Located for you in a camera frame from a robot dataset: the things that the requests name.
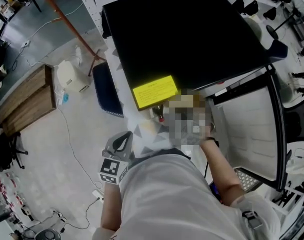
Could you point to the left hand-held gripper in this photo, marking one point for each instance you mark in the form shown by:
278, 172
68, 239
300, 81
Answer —
111, 169

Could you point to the black mini fridge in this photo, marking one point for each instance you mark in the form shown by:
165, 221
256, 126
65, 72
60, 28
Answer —
186, 39

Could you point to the person's left forearm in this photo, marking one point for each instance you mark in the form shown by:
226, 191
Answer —
110, 204

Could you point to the person's right forearm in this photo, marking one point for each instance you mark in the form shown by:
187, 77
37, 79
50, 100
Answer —
220, 169

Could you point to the white table with grey triangles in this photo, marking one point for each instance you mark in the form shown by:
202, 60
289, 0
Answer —
149, 127

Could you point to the cola bottle with red cap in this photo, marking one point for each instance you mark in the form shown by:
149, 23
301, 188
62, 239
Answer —
159, 112

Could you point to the yellow sticker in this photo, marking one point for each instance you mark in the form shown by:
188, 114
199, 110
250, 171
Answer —
154, 92

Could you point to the person's white shirt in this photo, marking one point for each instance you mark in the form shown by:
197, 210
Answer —
171, 199

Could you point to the white rounded appliance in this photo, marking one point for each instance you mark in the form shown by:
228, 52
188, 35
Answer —
71, 76

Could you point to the black wristband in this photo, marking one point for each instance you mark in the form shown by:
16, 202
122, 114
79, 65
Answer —
209, 139

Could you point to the wooden cabinet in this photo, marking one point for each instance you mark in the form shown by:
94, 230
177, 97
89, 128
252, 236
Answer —
26, 101

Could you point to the black swivel chair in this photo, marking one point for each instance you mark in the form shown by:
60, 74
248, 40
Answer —
6, 149

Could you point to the black mesh office chair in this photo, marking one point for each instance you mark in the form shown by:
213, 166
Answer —
298, 124

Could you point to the grey round stool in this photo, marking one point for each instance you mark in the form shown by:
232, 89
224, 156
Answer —
254, 27

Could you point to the blue chair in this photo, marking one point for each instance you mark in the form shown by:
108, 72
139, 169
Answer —
278, 50

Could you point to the black standing fan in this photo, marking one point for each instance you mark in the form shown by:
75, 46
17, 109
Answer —
272, 31

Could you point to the orange table frame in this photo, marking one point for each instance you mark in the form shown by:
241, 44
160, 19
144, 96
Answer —
64, 16

